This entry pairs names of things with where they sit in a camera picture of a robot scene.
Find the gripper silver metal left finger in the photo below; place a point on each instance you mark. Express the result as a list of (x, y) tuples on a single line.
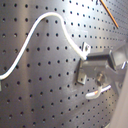
[(93, 69)]

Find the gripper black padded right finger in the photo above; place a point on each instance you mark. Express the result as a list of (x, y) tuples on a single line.
[(100, 57)]

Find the orange rod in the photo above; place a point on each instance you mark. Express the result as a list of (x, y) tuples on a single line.
[(109, 13)]

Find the perforated metal breadboard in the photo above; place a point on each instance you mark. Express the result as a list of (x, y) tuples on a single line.
[(42, 91)]

